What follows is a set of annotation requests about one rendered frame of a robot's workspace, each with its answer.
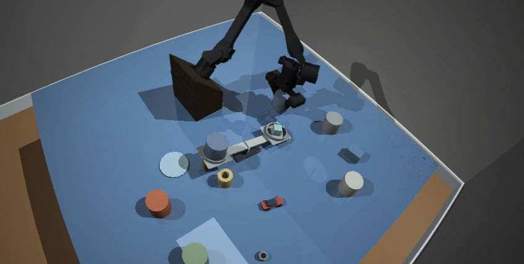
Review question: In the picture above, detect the blue block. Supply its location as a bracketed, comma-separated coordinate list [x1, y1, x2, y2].
[344, 143, 365, 164]

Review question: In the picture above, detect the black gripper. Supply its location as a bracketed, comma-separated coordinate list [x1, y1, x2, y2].
[265, 70, 306, 110]

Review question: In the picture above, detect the reddish-brown cylinder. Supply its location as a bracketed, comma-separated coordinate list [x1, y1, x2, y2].
[145, 190, 172, 219]

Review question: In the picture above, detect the grey cylinder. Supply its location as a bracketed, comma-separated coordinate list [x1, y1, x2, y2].
[338, 171, 364, 197]
[322, 112, 343, 134]

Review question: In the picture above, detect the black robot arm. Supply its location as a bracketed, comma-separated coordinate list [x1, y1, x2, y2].
[191, 0, 320, 86]

